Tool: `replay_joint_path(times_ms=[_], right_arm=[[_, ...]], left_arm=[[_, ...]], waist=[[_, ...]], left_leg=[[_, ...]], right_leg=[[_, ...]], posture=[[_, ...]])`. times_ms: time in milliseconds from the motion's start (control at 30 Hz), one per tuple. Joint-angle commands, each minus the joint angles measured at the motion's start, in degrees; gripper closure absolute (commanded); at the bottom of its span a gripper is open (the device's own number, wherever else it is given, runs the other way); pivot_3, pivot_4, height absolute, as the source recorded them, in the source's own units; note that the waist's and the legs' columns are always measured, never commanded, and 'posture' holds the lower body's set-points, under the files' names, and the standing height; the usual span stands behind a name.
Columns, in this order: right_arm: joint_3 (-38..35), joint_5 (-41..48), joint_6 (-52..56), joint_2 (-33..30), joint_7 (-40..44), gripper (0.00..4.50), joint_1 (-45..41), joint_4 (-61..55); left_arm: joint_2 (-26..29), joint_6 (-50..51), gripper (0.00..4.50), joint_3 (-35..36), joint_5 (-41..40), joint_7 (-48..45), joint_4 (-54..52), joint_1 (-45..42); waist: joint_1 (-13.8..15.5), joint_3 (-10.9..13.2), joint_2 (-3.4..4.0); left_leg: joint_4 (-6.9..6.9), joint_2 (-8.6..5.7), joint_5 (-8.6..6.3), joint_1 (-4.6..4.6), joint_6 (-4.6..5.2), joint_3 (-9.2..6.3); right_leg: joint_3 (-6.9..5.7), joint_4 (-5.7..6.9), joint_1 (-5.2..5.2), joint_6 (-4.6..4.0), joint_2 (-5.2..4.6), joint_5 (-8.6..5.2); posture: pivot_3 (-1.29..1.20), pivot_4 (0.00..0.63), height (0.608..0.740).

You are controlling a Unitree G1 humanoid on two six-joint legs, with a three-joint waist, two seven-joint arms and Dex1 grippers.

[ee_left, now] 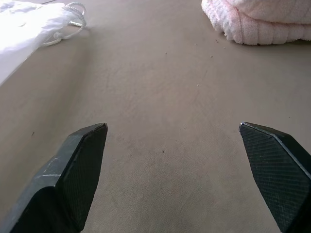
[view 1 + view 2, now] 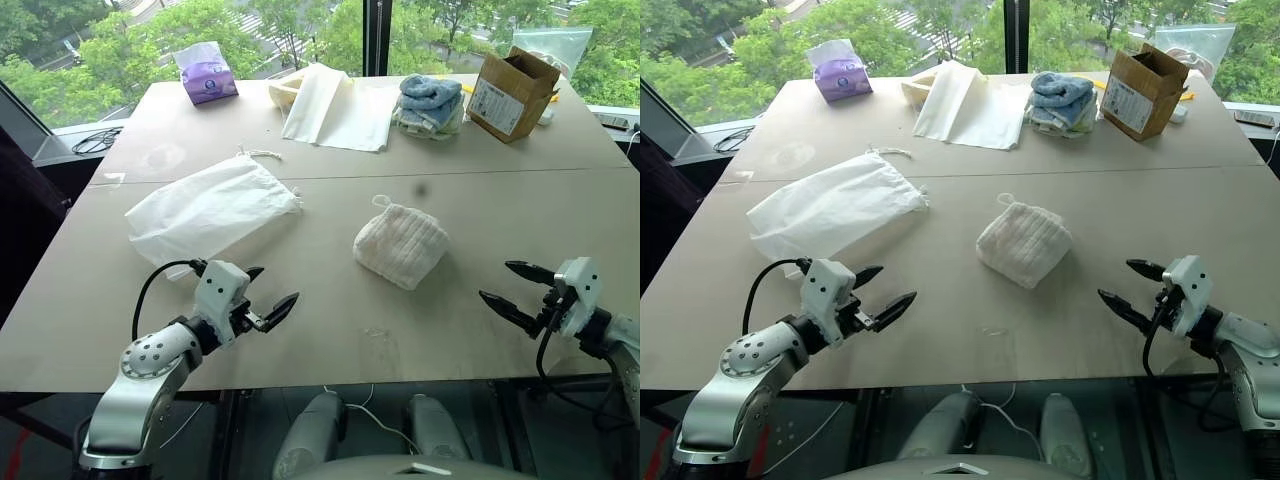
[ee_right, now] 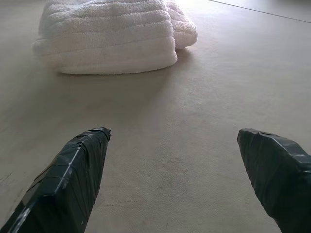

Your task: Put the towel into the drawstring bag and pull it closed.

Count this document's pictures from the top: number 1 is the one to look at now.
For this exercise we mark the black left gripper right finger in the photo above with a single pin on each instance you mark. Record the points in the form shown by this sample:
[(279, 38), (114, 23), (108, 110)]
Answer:
[(277, 170)]

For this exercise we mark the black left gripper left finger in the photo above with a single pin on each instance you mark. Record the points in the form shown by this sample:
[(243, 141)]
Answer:
[(73, 174)]

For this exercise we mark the pink folded towel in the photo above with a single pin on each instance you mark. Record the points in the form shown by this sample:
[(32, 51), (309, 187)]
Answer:
[(260, 21)]

